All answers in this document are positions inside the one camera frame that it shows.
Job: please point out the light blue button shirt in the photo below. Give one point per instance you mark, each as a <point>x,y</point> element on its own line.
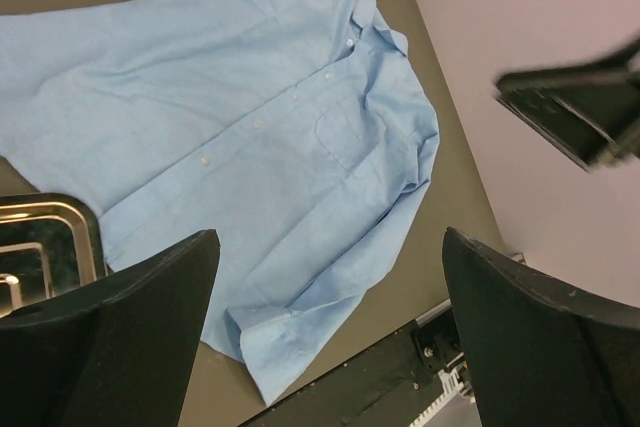
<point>297,129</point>

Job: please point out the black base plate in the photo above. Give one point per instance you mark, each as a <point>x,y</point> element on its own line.
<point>387,384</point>

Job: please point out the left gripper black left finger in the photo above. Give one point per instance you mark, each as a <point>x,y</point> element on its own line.
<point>116,352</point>

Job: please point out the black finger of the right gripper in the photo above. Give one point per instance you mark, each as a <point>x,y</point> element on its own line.
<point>588,111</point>

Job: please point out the grey slotted cable duct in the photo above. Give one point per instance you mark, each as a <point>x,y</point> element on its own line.
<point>455,406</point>

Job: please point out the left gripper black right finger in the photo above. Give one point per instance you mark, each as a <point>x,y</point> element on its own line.
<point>569,358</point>

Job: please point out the steel tray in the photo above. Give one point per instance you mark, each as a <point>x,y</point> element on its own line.
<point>50,245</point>

